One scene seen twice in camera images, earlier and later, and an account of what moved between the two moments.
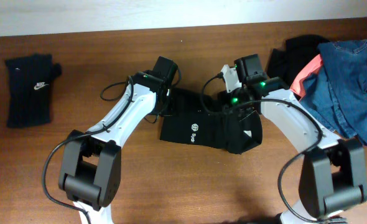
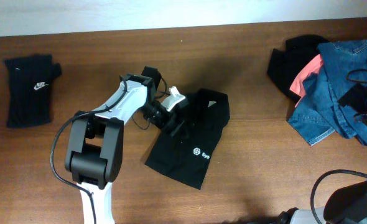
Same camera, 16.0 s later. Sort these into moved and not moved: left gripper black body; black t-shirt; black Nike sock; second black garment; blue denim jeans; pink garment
Moved: left gripper black body; black t-shirt
Not moved: pink garment; blue denim jeans; black Nike sock; second black garment
